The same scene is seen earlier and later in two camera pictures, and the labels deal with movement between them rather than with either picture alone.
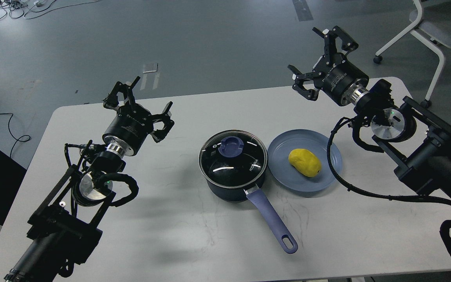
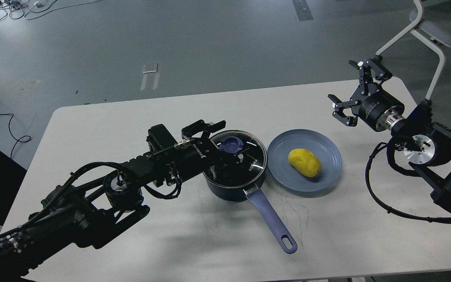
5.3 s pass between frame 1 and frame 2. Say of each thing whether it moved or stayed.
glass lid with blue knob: stayed
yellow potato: stayed
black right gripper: moved
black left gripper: moved
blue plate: stayed
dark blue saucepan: stayed
